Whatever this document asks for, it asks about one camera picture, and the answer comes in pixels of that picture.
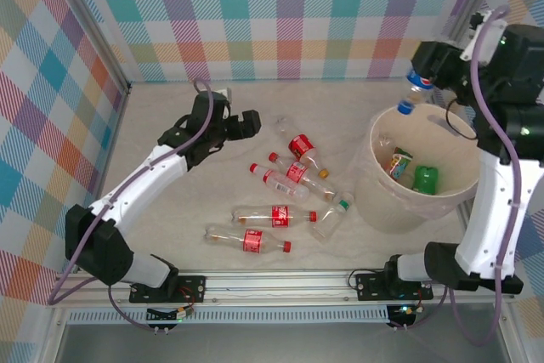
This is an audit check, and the clear bottle green cap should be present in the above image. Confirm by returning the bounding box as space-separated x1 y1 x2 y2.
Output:
311 198 355 246

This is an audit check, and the round beige bin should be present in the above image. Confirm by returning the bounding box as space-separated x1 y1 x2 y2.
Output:
354 103 482 235

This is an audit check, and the aluminium frame rail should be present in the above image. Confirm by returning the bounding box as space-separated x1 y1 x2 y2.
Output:
49 272 526 309

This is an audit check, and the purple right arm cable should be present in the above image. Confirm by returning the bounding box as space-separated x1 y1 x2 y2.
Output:
448 5 524 348

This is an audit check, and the small wired connector board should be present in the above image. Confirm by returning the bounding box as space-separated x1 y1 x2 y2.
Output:
387 302 427 330
145 304 196 324

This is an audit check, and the thin black cable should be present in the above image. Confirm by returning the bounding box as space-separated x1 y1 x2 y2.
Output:
445 97 479 141

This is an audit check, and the slotted grey cable duct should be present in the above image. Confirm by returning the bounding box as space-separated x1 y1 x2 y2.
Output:
66 309 390 326

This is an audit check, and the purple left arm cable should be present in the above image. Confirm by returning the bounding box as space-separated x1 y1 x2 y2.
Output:
47 77 214 307

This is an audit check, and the green plastic bottle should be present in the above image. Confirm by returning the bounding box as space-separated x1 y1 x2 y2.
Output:
411 165 440 195

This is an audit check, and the clear bottle blue label blue cap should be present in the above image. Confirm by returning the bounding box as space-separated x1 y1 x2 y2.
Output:
396 68 435 116

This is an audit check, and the clear bottle red-black label orange cap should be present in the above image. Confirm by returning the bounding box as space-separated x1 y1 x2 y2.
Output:
273 115 331 180

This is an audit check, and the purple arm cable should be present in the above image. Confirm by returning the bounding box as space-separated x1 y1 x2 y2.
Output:
448 5 524 348
47 77 214 307

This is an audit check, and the clear cola bottle red cap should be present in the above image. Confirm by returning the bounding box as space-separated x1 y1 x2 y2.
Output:
204 224 293 256
230 204 319 229

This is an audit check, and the clear bottle red-white label red cap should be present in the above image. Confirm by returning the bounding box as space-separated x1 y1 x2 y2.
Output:
249 162 313 203

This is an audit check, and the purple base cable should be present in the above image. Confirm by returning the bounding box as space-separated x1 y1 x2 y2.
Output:
107 285 159 333

